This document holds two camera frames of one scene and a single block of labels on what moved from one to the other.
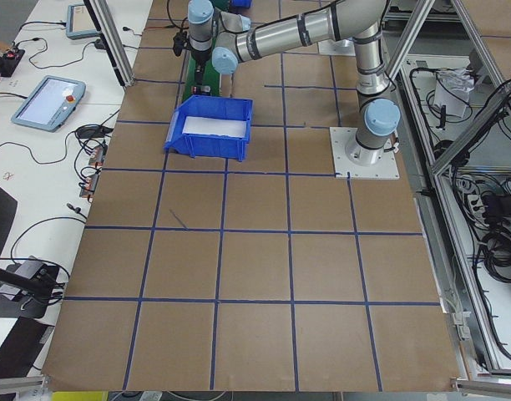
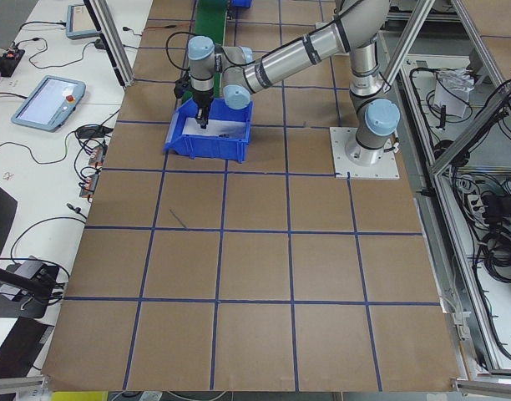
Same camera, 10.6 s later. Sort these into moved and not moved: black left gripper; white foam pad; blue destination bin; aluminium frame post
Moved: black left gripper
Not moved: white foam pad; blue destination bin; aluminium frame post
